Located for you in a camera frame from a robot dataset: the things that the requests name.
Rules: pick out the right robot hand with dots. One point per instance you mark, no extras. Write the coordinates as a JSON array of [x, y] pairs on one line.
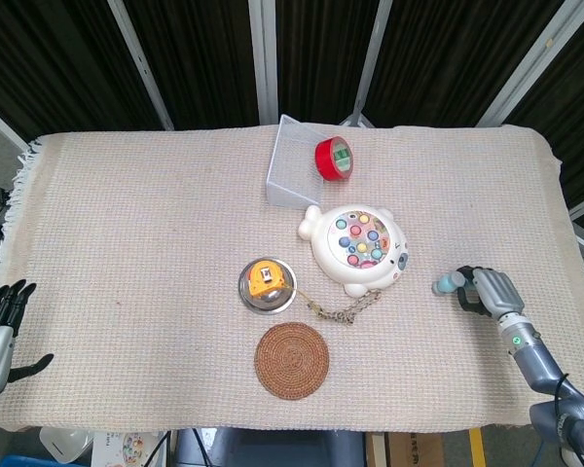
[[491, 294]]

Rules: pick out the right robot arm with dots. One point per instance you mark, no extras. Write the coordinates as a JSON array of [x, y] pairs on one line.
[[550, 379]]

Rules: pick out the white seal-shaped pop toy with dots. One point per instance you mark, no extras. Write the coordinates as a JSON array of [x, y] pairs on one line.
[[355, 245]]

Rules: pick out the white plastic container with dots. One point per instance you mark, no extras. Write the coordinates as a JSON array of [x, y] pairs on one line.
[[65, 442]]

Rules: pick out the blue plastic bin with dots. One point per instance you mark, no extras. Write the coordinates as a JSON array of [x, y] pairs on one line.
[[34, 461]]

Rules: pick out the beige woven tablecloth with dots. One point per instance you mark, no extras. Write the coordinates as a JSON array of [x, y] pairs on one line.
[[151, 267]]

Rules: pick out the white colourful printed box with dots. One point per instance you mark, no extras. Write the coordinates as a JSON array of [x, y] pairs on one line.
[[126, 447]]

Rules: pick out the cardboard box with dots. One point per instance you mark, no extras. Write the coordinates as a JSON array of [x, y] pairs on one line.
[[413, 450]]

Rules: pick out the red tape roll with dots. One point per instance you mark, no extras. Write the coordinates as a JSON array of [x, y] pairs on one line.
[[333, 158]]

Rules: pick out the brown woven round coaster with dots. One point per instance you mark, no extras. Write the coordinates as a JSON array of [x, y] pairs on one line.
[[292, 361]]

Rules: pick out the stainless steel bowl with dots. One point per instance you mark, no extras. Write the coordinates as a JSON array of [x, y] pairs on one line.
[[266, 287]]

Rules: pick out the yellow tape measure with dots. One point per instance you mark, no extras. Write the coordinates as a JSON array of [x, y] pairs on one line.
[[264, 279]]

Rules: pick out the clear plastic box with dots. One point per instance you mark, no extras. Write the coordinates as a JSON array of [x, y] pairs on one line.
[[294, 168]]

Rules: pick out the black office chair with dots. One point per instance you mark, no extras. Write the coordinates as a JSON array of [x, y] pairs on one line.
[[272, 447]]

